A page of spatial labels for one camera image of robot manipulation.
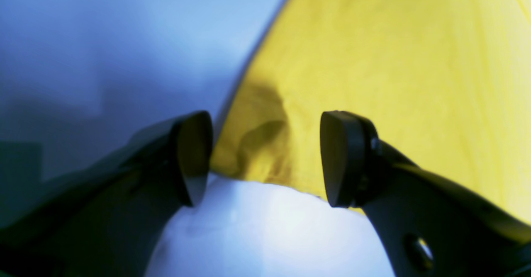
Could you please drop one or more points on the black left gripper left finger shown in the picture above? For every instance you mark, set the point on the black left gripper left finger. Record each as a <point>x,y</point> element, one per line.
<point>106,220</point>

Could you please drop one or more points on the yellow T-shirt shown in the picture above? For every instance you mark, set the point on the yellow T-shirt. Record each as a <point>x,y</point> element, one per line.
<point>446,82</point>

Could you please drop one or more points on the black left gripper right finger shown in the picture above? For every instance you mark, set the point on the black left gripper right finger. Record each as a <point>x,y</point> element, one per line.
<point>429,226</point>

